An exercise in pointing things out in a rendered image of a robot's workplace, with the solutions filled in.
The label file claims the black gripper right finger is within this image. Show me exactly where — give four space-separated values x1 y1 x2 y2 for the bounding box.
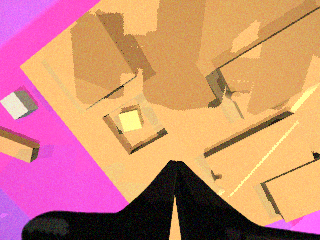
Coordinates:
175 161 320 240

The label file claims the small white cube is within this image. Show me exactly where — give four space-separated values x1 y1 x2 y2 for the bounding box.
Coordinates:
0 90 38 120

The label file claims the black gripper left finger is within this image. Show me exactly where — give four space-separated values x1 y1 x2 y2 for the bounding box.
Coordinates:
21 160 177 240

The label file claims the orange flat bar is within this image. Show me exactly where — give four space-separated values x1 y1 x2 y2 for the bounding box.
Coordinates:
0 129 40 163

